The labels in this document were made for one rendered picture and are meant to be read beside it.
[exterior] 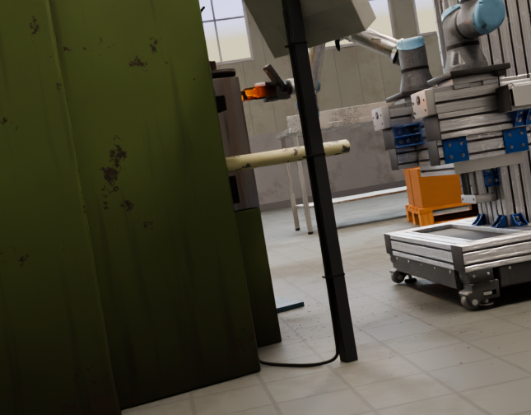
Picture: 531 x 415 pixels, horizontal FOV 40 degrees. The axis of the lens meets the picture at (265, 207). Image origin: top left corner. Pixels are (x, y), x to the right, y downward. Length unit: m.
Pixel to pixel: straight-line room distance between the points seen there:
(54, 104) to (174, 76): 0.38
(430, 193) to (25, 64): 4.05
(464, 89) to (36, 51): 1.46
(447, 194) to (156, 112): 3.76
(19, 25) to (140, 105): 0.38
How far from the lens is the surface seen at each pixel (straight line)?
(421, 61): 3.19
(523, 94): 2.65
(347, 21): 2.13
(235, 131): 2.48
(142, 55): 2.13
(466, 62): 2.71
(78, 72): 2.08
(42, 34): 1.98
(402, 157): 3.11
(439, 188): 5.58
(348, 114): 6.60
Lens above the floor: 0.56
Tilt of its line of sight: 2 degrees down
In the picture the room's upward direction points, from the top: 9 degrees counter-clockwise
